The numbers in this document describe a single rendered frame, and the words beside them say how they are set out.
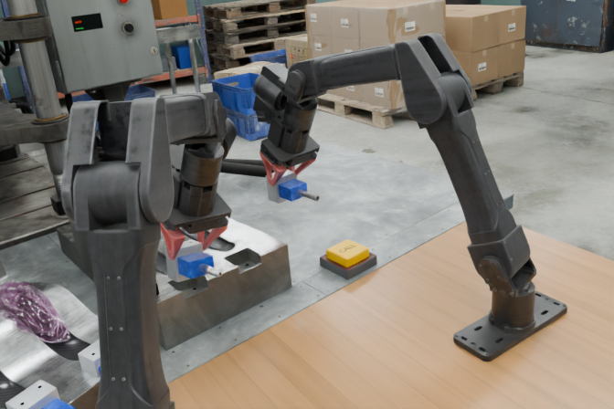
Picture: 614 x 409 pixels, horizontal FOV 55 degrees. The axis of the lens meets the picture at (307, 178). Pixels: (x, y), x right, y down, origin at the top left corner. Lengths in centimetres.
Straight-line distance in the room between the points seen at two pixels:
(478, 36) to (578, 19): 254
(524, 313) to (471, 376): 14
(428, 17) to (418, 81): 405
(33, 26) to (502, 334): 120
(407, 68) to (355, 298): 42
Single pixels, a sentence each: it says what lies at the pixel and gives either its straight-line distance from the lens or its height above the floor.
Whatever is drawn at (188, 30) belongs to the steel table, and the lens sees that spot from 464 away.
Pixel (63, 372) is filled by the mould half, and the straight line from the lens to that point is 94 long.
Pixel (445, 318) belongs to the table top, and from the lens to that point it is 102.
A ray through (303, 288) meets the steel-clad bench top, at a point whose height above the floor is 80.
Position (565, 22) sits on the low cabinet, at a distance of 793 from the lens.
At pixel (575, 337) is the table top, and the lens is 101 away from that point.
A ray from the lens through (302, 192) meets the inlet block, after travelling 115.
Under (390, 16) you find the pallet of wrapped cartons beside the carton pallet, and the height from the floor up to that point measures 87.
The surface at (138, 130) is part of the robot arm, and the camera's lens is 60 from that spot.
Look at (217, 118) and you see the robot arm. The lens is 82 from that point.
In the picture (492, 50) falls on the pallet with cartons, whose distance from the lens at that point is 566.
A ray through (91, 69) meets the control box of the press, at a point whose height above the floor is 112.
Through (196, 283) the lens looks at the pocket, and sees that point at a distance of 104.
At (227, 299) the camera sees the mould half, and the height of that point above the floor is 84.
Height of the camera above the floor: 138
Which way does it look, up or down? 21 degrees down
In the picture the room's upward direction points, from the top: 5 degrees counter-clockwise
